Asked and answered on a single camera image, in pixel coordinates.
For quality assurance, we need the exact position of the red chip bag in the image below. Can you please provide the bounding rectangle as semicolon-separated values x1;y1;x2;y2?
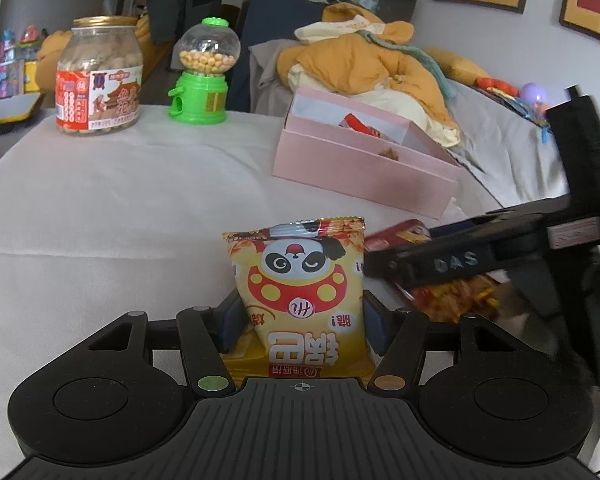
363;218;506;325

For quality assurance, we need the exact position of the yellow panda snack bag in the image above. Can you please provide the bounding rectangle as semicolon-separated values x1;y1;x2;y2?
222;217;375;382

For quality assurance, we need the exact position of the red snack packet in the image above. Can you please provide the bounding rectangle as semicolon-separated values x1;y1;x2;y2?
339;113;389;141

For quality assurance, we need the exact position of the gloved hand on right gripper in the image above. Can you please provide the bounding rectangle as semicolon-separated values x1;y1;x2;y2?
488;246;600;391

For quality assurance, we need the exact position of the white tablecloth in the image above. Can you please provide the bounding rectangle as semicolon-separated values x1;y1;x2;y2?
0;106;509;479

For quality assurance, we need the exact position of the purple balloon toy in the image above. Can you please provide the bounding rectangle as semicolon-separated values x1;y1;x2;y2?
519;82;548;112

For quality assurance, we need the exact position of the yellow pillow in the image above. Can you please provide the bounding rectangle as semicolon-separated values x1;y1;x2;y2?
424;48;490;86

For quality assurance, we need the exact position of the pink gift box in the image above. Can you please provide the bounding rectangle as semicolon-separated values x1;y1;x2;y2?
272;87;462;219

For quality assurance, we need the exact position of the large snack jar gold lid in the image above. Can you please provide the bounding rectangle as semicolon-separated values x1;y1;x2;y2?
54;14;145;137

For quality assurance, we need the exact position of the green gumball candy dispenser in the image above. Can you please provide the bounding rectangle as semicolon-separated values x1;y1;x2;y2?
168;18;240;126

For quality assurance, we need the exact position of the yellow edged tray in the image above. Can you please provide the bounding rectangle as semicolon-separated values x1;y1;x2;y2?
0;92;43;126

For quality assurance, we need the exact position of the orange and cream quilt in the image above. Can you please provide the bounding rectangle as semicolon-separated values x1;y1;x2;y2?
276;3;462;148

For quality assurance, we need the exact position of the dark blue cabinet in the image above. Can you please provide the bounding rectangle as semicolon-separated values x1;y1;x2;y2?
226;0;325;113

